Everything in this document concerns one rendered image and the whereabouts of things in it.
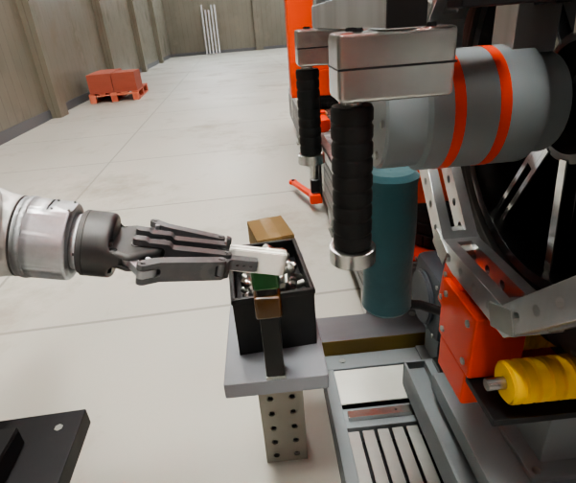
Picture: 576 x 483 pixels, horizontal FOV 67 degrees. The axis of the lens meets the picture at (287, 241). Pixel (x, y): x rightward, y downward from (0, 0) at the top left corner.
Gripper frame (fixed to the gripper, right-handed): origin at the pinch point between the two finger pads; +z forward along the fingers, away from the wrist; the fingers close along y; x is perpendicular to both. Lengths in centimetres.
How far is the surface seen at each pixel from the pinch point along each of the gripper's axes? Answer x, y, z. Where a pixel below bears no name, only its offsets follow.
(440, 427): 44, 15, 49
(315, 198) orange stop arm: 48, 174, 56
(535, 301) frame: -4.5, -11.7, 29.3
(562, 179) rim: -15.6, 1.7, 38.2
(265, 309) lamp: 10.5, 5.3, 3.6
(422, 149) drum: -16.8, -0.8, 16.2
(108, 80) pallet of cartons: 84, 744, -163
